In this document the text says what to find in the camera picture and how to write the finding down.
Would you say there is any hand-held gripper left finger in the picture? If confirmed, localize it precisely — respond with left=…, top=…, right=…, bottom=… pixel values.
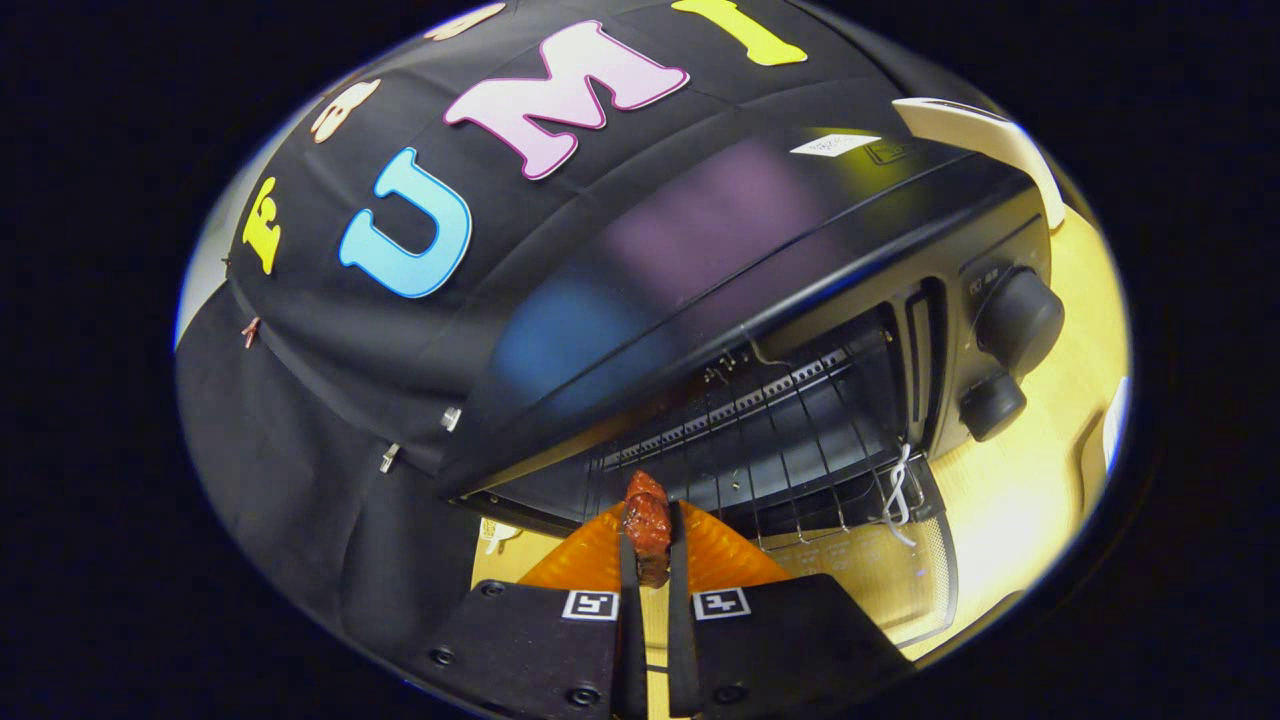
left=415, top=500, right=649, bottom=720

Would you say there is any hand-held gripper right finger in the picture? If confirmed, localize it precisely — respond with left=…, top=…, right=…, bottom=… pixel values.
left=668, top=500, right=916, bottom=720

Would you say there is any brown glazed meat piece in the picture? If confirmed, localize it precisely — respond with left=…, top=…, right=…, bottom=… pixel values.
left=622, top=470, right=673, bottom=589

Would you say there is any black toaster oven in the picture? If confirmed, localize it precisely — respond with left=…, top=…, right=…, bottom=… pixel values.
left=437, top=130, right=1066, bottom=651

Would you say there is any white pop-up toaster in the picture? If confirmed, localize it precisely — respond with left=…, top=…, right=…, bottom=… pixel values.
left=893, top=97, right=1066, bottom=231

